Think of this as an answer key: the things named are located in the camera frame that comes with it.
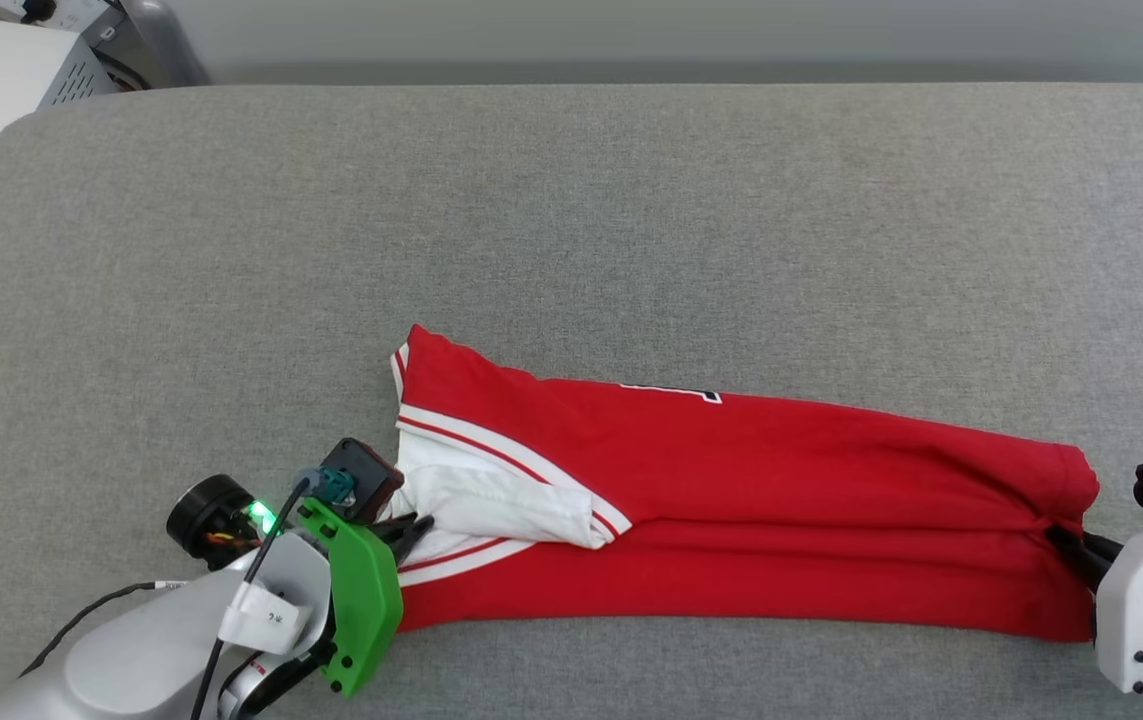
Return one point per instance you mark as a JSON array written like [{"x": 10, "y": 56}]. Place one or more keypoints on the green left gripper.
[{"x": 366, "y": 610}]

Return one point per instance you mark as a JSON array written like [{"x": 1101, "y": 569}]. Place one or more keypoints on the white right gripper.
[{"x": 1136, "y": 610}]

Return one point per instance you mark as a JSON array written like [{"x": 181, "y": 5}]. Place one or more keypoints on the red and white shirt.
[{"x": 781, "y": 500}]

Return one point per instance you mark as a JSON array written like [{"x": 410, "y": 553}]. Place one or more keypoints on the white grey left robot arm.
[{"x": 131, "y": 650}]

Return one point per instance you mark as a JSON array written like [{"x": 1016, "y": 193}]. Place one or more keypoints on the grey partition leg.
[{"x": 166, "y": 45}]

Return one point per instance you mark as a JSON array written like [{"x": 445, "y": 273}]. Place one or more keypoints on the white partition panel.
[{"x": 631, "y": 30}]

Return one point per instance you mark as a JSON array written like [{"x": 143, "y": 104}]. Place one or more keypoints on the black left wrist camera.
[{"x": 361, "y": 480}]

